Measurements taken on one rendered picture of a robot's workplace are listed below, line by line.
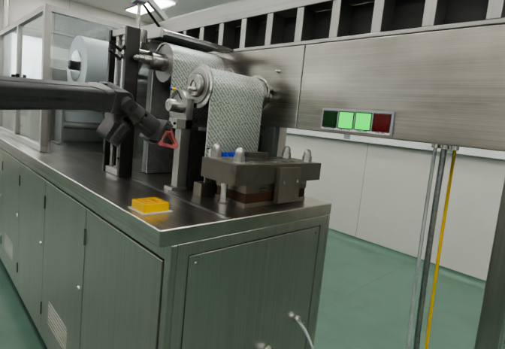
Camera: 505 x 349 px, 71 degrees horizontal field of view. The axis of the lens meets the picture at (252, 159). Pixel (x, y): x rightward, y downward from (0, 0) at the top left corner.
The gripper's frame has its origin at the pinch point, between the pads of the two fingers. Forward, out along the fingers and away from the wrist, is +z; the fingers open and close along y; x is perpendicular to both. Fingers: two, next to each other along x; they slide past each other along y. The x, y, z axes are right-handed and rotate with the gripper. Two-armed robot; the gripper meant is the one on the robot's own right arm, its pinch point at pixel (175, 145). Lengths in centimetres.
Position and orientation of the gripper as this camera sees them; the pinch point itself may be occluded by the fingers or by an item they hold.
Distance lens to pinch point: 108.3
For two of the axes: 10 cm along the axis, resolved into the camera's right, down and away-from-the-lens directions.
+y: 6.9, 1.5, -7.1
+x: 4.6, -8.5, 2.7
